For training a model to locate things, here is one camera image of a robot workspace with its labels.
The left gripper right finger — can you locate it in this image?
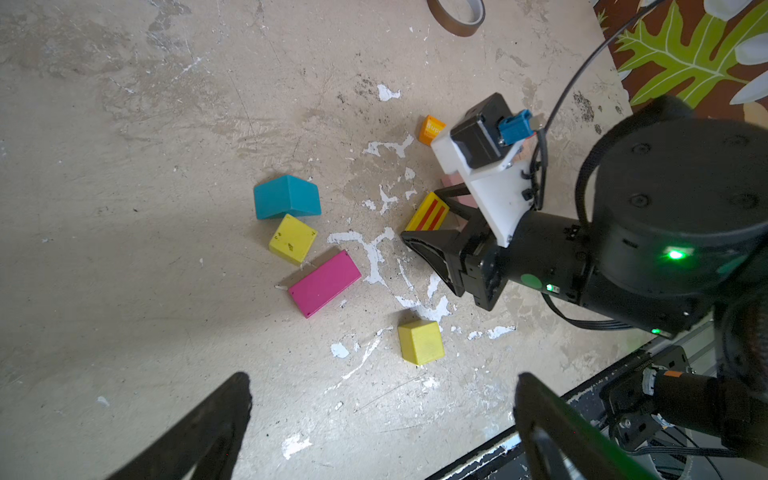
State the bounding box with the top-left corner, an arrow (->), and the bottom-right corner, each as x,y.
513,372 -> 654,479

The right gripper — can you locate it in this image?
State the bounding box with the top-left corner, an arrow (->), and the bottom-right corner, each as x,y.
400,185 -> 590,311

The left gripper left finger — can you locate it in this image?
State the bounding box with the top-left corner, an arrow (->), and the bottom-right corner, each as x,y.
110,372 -> 252,479

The pink rectangular block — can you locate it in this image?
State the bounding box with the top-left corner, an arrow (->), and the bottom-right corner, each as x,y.
441,172 -> 479,210

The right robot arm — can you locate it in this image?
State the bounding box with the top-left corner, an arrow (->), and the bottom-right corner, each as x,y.
401,94 -> 767,479

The yellow red striped block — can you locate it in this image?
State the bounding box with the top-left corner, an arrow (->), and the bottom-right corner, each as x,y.
405,192 -> 450,232

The orange cylinder block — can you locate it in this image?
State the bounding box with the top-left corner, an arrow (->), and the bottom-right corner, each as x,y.
418,115 -> 446,146

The magenta rectangular block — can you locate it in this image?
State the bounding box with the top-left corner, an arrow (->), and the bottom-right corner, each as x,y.
288,250 -> 361,318

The teal roof block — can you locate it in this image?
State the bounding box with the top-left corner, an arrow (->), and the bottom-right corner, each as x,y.
253,175 -> 322,220

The yellow green cube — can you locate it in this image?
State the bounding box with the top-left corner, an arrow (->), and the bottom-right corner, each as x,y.
398,320 -> 445,366

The small yellow cube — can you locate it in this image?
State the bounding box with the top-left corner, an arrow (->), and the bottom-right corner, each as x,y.
268,214 -> 317,266

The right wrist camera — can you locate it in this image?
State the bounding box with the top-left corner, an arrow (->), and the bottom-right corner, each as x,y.
431,92 -> 534,247

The brown tape ring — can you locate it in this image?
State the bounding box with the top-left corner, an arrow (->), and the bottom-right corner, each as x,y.
425,0 -> 487,38

